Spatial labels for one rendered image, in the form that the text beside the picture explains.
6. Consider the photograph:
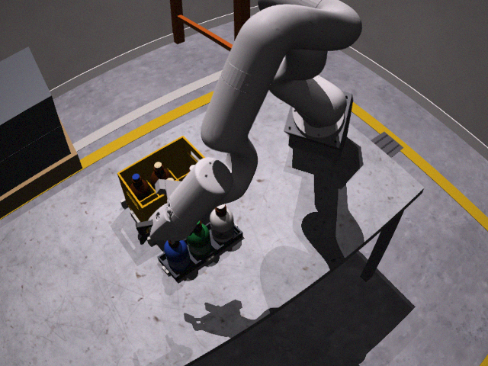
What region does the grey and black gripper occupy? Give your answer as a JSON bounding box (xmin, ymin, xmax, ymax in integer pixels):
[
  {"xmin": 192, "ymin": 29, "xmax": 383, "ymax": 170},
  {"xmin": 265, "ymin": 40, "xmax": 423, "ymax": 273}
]
[{"xmin": 136, "ymin": 204, "xmax": 199, "ymax": 246}]

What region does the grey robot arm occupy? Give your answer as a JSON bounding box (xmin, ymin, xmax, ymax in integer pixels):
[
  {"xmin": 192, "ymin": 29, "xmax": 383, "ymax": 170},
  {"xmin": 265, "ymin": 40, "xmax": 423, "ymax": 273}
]
[{"xmin": 155, "ymin": 0, "xmax": 362, "ymax": 227}]

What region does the white labeled bottle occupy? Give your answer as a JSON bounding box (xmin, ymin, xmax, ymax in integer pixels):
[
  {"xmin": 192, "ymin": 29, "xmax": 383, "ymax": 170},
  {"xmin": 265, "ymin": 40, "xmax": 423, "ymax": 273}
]
[{"xmin": 210, "ymin": 204, "xmax": 234, "ymax": 242}]

